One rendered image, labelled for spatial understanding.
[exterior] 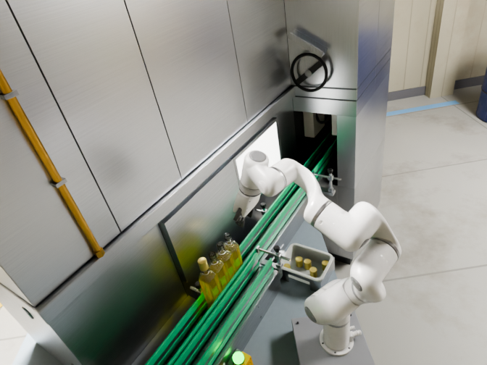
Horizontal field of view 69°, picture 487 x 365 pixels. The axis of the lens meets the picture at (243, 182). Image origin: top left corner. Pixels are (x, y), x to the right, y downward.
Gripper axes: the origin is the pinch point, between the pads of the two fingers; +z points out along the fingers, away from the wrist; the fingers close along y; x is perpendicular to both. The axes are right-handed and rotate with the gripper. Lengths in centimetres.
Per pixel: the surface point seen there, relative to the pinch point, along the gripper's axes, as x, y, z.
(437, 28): 12, -421, 47
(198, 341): 5, 30, 41
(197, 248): -17.4, 2.2, 34.0
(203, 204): -23.3, -8.2, 18.5
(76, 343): -23, 58, 26
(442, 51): 30, -420, 69
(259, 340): 23, 11, 55
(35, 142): -42, 38, -34
